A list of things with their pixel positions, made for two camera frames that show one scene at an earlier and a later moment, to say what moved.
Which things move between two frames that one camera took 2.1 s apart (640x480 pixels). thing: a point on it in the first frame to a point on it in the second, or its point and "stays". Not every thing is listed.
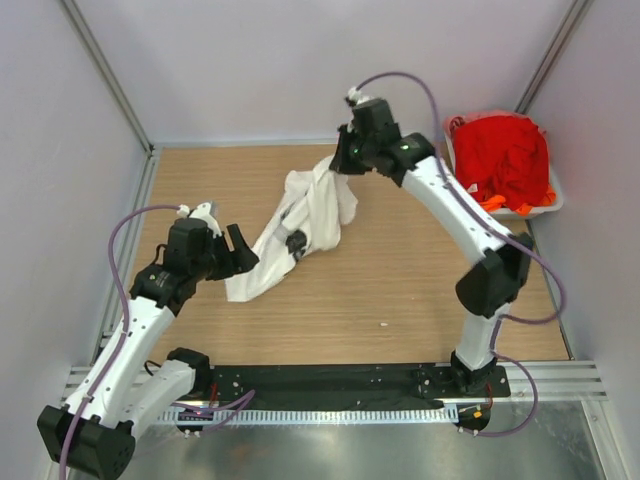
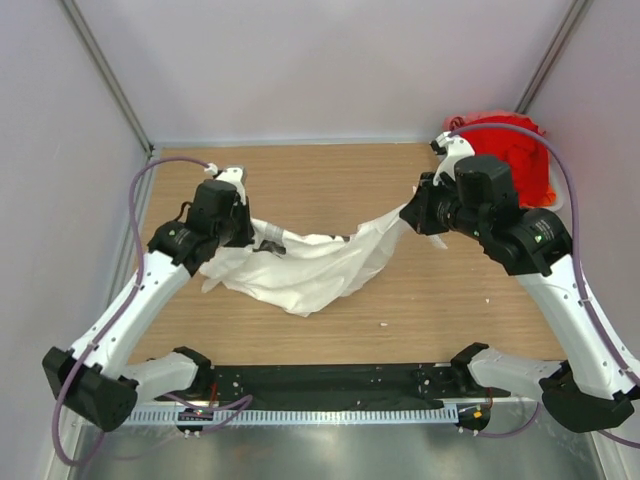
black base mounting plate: [355, 384] stays
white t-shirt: [320, 202] to [306, 272]
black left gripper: [240, 260] to [244, 237]
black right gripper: [342, 163] to [418, 211]
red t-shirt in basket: [503, 155] stays
